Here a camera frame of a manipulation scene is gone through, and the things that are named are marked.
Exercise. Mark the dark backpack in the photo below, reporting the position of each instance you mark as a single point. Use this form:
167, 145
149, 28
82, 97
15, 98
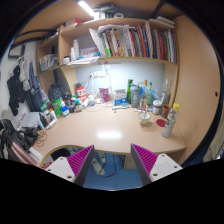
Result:
15, 143

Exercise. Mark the red and white canister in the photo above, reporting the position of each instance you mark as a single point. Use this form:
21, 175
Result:
80, 94

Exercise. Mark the ceiling light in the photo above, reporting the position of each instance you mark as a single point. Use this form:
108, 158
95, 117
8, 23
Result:
86, 8

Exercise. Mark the black hanging garment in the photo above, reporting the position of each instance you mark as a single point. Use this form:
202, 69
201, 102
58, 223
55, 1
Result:
15, 93

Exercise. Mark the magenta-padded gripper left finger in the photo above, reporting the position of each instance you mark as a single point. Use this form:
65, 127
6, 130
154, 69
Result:
63, 168

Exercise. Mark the white wall power strip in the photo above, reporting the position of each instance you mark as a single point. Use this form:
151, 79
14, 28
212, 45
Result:
99, 74

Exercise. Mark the white and pink tube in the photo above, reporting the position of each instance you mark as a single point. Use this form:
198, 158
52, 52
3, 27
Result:
141, 110

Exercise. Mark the white-lidded jar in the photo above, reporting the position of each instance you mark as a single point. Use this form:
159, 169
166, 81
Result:
157, 107

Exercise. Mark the green package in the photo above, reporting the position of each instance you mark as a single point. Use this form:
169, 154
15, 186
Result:
57, 107

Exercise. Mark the clear glass bottle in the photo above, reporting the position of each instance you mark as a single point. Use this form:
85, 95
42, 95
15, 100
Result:
166, 93

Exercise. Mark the green-capped clear bottle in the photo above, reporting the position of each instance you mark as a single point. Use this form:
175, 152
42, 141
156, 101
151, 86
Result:
150, 97

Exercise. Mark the dark blue hanging jacket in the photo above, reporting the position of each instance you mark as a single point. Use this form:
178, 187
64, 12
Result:
35, 90

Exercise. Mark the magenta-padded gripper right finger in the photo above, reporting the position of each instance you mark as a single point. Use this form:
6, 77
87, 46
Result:
163, 166

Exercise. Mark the grey shaker bottle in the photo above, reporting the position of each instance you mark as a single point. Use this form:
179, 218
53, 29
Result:
135, 98

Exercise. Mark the grey hanging garment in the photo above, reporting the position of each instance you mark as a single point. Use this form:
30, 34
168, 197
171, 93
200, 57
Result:
24, 73

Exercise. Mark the black bag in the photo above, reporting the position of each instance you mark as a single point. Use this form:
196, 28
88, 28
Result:
55, 92

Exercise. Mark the light blue hand mirror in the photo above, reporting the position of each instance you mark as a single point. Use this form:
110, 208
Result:
121, 106

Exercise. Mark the green bottle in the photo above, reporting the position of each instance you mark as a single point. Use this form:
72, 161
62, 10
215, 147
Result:
129, 90

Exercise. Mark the clear yellow-capped drink bottle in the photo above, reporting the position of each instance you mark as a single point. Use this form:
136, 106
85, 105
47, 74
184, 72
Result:
170, 121

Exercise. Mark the magenta pouch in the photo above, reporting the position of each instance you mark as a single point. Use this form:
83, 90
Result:
104, 94

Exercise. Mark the blue and white box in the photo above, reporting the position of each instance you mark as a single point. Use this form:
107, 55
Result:
120, 97

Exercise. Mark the wooden shelf unit with books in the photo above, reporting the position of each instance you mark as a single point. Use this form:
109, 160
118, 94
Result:
133, 43

